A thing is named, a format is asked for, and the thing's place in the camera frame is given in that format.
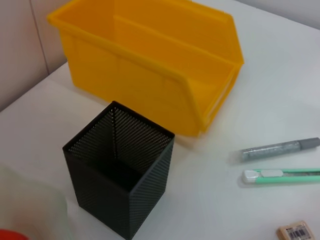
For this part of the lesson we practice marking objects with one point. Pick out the yellow plastic bin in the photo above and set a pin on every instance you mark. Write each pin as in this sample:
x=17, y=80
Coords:
x=137, y=82

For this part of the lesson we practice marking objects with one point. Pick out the black mesh pen holder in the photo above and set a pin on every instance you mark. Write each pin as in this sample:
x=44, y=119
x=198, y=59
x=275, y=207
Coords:
x=105, y=200

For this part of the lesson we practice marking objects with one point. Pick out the grey marker pen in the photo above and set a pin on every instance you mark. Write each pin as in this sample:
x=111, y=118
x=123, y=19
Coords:
x=270, y=151

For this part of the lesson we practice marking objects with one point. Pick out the pale green glass fruit plate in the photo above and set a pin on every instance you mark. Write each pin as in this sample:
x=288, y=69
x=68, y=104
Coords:
x=32, y=205

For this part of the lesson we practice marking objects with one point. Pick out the beige barcode eraser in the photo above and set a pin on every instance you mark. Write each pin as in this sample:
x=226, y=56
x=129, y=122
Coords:
x=296, y=231

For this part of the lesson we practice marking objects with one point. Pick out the mint green utility knife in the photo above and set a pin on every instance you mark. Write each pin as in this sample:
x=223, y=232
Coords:
x=280, y=176

